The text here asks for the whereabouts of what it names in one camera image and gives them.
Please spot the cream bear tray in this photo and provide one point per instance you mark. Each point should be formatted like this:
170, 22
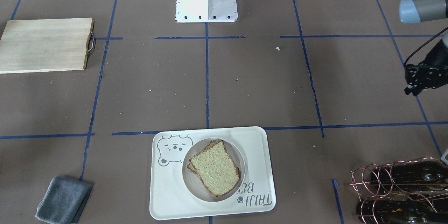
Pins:
169, 196

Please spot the white round plate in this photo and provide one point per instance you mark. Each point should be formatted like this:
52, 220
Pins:
192, 181

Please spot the dark green wine bottle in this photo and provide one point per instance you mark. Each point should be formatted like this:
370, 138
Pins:
426, 175

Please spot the copper wire bottle rack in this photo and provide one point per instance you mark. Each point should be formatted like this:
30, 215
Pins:
402, 192

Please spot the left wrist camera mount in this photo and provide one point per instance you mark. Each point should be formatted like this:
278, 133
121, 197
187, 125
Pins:
421, 77

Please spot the grey folded cloth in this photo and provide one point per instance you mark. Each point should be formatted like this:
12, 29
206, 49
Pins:
64, 201

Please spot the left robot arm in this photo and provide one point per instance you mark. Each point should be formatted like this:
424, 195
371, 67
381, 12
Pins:
417, 11

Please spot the wooden cutting board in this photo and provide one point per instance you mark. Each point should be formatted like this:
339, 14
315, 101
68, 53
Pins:
45, 45

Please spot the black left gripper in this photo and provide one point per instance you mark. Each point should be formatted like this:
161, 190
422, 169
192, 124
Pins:
435, 57

